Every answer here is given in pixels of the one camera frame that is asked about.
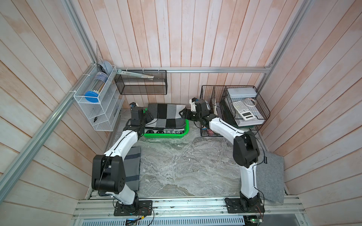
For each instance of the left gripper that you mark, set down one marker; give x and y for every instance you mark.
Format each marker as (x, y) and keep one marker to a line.
(148, 116)

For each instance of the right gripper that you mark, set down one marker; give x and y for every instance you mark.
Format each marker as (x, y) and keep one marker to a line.
(187, 114)

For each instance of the black white smiley scarf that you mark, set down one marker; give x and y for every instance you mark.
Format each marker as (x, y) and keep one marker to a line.
(164, 131)

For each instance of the grey black checkered scarf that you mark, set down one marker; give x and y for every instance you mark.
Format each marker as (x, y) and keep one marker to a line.
(166, 116)

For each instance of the grey navy striped scarf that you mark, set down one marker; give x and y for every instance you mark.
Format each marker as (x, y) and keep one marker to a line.
(132, 168)

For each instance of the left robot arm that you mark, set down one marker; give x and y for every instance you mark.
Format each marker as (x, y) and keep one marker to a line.
(108, 171)

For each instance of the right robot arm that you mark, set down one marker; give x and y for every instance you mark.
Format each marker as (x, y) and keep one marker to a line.
(245, 153)

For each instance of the green plastic basket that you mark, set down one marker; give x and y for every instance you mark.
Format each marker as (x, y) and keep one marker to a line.
(167, 135)

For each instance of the green book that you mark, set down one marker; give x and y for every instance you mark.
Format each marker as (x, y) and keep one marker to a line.
(228, 117)

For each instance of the white flat box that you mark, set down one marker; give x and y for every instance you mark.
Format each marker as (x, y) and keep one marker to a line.
(242, 92)

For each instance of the white calculator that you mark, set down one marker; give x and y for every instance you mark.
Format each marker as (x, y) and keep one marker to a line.
(243, 111)

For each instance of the blue capped clear tube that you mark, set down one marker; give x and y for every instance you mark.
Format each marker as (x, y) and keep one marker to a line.
(93, 92)

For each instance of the grey round bowl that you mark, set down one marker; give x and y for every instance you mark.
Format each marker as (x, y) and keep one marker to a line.
(105, 67)

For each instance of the grey felt mat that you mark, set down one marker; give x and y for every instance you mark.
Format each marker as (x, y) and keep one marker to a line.
(270, 177)

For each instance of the black mesh wall basket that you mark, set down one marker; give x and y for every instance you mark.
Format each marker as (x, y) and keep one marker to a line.
(156, 86)

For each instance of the black wire grid organizer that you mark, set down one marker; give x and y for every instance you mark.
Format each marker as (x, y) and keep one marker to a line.
(225, 99)

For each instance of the white mesh wall shelf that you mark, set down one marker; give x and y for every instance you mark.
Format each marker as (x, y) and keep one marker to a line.
(102, 115)

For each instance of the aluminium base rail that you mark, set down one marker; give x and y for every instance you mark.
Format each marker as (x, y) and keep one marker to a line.
(189, 211)

